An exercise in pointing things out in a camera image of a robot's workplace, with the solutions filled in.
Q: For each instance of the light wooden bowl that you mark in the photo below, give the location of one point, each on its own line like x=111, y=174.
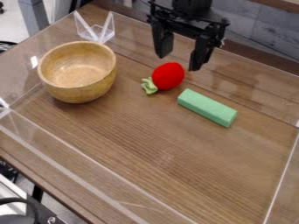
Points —
x=77, y=71

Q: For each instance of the clear acrylic tray enclosure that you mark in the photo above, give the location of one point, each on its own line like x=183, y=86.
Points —
x=132, y=159

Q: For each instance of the black metal bracket with bolt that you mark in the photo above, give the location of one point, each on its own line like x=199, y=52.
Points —
x=46, y=217

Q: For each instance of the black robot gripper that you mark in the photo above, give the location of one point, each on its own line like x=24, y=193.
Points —
x=188, y=17

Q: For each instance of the green foam block stick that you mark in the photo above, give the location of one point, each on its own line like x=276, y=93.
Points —
x=207, y=107

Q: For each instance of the red plush strawberry toy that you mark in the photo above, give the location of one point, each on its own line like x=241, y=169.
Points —
x=167, y=77

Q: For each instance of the grey post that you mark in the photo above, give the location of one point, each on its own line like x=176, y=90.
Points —
x=33, y=15

